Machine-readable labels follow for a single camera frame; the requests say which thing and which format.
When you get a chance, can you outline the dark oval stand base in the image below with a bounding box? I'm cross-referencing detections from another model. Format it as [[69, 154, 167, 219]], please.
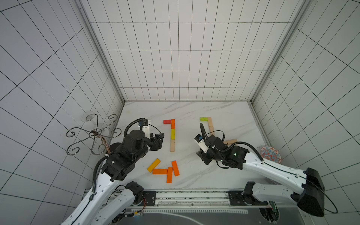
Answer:
[[108, 142, 121, 155]]

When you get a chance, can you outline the long orange block bottom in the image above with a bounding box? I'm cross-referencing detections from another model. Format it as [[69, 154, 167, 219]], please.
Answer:
[[166, 167, 173, 184]]

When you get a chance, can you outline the ornate metal wire stand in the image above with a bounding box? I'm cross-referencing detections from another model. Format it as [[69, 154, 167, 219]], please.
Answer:
[[66, 112, 118, 156]]

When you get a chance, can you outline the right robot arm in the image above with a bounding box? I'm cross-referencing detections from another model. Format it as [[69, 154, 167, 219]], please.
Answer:
[[195, 124, 329, 217]]

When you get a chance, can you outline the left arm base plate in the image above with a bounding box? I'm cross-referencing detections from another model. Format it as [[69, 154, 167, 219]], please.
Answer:
[[133, 191, 157, 206]]

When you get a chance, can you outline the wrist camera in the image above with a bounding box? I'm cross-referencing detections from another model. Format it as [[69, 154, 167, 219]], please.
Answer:
[[194, 134, 209, 153], [138, 118, 150, 138]]

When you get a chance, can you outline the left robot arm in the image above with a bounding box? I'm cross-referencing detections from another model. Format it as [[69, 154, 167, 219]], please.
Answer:
[[63, 118, 165, 225]]

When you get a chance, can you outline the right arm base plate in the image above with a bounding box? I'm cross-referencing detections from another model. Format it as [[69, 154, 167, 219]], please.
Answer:
[[228, 190, 268, 206]]

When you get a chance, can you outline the right base cable bundle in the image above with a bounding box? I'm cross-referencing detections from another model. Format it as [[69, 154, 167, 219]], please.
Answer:
[[260, 206, 280, 224]]

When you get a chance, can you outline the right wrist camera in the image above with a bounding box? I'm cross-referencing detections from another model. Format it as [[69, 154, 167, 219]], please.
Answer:
[[194, 134, 209, 153]]

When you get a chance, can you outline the orange block horizontal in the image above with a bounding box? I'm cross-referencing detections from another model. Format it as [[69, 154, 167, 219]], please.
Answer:
[[152, 169, 168, 175]]

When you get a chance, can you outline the electronics board with wires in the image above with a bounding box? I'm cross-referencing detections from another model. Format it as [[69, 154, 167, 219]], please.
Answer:
[[111, 210, 143, 225]]

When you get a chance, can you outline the yellow-green block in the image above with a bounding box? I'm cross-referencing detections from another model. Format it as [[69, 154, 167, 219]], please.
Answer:
[[171, 129, 176, 140]]

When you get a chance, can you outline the patterned red blue plate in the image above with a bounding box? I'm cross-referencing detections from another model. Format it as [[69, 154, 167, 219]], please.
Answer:
[[260, 146, 282, 164]]

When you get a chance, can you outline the natural block diagonal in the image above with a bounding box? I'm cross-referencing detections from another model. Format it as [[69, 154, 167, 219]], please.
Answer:
[[207, 117, 213, 127]]

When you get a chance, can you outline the aluminium mounting rail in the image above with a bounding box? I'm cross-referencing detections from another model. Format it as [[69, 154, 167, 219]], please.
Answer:
[[82, 188, 304, 216]]

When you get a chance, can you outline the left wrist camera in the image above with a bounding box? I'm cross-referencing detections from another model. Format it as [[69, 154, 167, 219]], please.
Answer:
[[138, 118, 150, 138]]

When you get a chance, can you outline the yellow-orange wooden block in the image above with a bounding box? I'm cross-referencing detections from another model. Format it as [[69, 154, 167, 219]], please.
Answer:
[[147, 158, 161, 172]]

